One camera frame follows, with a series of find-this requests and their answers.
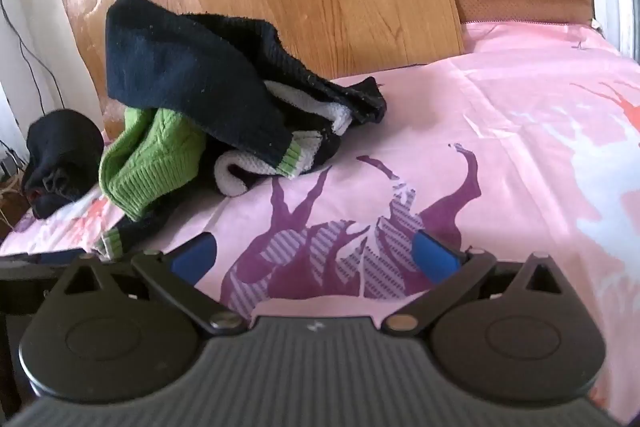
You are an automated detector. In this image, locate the navy green striped knit sweater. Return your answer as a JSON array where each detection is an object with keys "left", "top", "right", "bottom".
[{"left": 95, "top": 0, "right": 389, "bottom": 259}]

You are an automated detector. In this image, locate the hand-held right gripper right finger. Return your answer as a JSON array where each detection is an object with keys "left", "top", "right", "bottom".
[{"left": 381, "top": 230, "right": 568, "bottom": 335}]

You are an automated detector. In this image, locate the pink printed bed sheet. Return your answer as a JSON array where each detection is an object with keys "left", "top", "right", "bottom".
[{"left": 0, "top": 19, "right": 640, "bottom": 427}]

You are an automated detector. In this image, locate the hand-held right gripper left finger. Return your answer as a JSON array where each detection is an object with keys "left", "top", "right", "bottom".
[{"left": 44, "top": 231, "right": 247, "bottom": 336}]

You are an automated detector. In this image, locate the black knit cloth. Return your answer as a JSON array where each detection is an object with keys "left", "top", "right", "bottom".
[{"left": 21, "top": 108, "right": 105, "bottom": 221}]

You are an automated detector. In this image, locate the black cable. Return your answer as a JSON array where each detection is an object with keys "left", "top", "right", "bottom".
[{"left": 0, "top": 0, "right": 67, "bottom": 114}]

